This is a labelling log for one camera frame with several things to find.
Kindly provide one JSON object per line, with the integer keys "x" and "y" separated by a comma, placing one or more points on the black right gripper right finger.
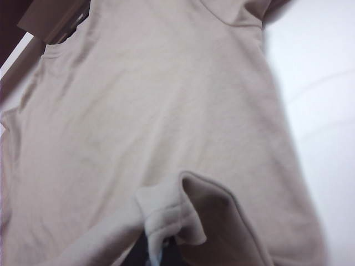
{"x": 173, "y": 253}

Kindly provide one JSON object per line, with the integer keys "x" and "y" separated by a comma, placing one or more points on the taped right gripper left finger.
{"x": 145, "y": 252}

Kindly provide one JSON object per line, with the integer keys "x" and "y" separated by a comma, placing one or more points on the beige T-shirt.
{"x": 155, "y": 110}

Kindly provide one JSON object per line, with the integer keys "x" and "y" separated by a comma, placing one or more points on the grey desk divider panel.
{"x": 52, "y": 19}

